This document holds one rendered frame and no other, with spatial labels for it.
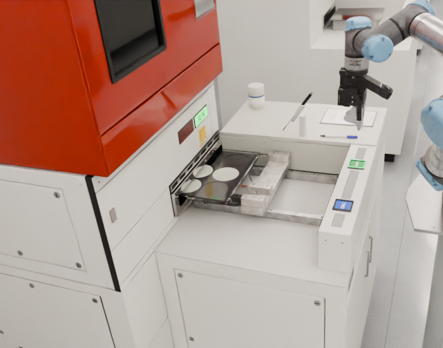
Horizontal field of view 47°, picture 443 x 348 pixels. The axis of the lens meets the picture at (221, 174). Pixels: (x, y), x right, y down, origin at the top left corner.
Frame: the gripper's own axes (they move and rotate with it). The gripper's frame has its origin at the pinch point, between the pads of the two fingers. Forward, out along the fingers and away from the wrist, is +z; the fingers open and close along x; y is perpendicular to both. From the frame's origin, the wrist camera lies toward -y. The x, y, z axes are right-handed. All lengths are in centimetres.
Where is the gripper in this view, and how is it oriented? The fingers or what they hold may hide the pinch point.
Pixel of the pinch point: (361, 126)
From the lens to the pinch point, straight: 175.9
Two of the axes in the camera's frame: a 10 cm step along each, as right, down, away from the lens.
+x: -3.7, 5.0, -7.9
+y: -9.2, -1.1, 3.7
